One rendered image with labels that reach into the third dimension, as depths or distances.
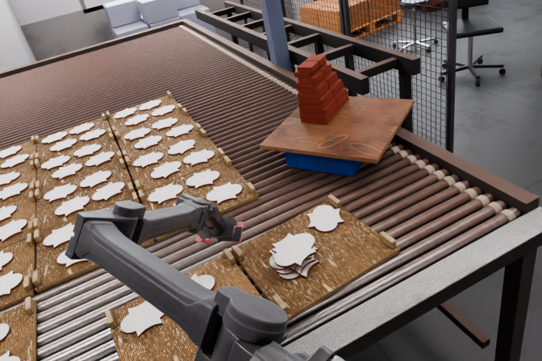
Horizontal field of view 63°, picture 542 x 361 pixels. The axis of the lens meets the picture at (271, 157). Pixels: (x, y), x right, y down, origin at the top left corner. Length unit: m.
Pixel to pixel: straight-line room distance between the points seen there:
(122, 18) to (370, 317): 5.13
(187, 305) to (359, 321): 0.72
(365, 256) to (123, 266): 0.85
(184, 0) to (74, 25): 1.45
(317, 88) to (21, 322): 1.33
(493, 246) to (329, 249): 0.48
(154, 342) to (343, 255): 0.59
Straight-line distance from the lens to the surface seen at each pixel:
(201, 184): 1.86
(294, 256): 1.35
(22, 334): 1.60
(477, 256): 1.45
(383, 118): 1.91
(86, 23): 6.43
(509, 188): 1.66
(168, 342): 1.33
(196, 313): 0.62
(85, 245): 0.80
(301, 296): 1.31
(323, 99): 1.87
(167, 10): 5.59
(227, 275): 1.43
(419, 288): 1.34
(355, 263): 1.38
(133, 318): 1.42
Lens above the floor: 1.91
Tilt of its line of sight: 30 degrees down
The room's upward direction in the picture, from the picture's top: 12 degrees counter-clockwise
